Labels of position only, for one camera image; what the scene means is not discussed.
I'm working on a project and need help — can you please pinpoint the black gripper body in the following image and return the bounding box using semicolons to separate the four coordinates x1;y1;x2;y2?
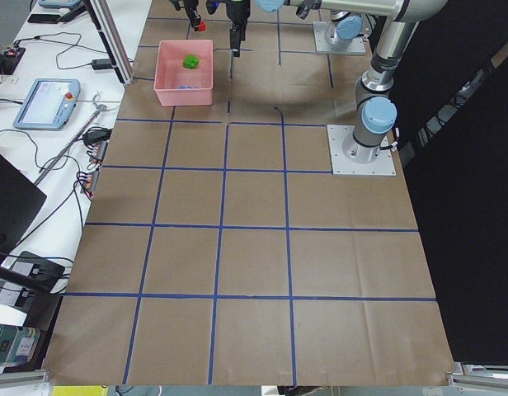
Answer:
170;0;196;11
205;0;250;21

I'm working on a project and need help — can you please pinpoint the green toy block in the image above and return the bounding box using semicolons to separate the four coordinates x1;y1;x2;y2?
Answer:
182;54;200;69

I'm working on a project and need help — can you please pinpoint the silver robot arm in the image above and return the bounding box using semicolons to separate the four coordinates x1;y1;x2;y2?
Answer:
256;0;446;148
171;1;363;54

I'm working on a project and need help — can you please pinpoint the pink plastic box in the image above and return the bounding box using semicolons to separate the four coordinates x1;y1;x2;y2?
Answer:
153;40;214;106

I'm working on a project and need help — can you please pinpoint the black power adapter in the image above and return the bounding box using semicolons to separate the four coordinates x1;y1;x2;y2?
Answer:
91;59;112;70

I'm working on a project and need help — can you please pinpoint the black smartphone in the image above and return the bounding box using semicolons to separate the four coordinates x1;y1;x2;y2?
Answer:
27;14;61;24

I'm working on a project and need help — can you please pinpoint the blue teach pendant tablet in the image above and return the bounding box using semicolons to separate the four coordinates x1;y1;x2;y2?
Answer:
13;78;81;130

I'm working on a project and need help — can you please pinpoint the brown paper table mat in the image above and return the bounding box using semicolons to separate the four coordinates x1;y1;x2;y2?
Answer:
45;1;453;386

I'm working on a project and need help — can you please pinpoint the black monitor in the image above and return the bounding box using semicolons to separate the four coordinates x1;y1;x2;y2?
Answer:
0;154;47;264

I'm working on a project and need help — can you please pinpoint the aluminium frame post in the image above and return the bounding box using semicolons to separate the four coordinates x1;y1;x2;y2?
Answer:
83;0;134;86

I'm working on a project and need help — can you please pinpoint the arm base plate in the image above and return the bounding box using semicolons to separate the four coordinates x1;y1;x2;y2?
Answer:
327;125;397;177
313;21;366;56

